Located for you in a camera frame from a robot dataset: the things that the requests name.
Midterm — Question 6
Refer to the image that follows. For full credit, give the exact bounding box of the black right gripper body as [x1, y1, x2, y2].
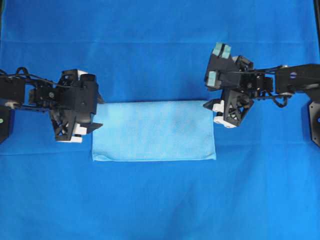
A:
[213, 55, 254, 128]

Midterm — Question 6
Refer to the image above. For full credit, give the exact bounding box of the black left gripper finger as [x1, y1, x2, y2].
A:
[80, 122, 103, 134]
[96, 92, 105, 105]

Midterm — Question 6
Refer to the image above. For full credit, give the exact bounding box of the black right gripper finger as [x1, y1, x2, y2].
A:
[203, 98, 224, 111]

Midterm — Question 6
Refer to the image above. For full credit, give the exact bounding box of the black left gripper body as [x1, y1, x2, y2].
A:
[49, 69, 98, 143]

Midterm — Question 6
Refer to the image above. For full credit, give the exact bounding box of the light blue towel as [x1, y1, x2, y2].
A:
[92, 100, 216, 162]

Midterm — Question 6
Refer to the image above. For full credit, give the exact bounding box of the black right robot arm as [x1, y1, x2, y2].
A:
[203, 54, 320, 128]

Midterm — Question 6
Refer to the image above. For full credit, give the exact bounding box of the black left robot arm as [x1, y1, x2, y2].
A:
[0, 67, 104, 143]

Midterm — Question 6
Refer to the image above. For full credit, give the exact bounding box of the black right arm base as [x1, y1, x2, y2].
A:
[308, 94, 320, 147]

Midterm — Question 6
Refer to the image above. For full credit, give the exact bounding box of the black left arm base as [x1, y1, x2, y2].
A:
[0, 105, 15, 144]

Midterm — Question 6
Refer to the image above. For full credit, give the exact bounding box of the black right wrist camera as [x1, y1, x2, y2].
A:
[204, 42, 241, 91]

